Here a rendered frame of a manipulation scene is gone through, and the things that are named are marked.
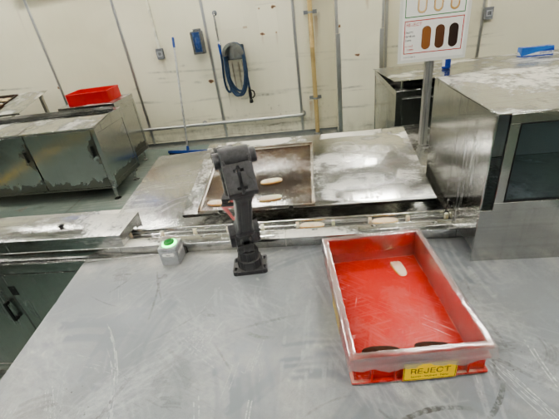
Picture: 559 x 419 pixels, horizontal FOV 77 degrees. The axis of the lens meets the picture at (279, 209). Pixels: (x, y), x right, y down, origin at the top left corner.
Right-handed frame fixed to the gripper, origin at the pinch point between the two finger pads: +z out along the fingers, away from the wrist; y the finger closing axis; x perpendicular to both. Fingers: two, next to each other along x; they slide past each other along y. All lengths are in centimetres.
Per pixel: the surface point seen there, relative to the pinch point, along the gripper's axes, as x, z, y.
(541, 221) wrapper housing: -99, -3, -22
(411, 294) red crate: -58, 11, -36
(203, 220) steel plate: 19.6, 11.1, 14.3
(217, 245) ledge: 7.2, 8.7, -9.0
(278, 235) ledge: -16.4, 6.8, -7.0
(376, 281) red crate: -49, 11, -30
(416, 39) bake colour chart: -85, -46, 84
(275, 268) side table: -16.1, 11.1, -21.3
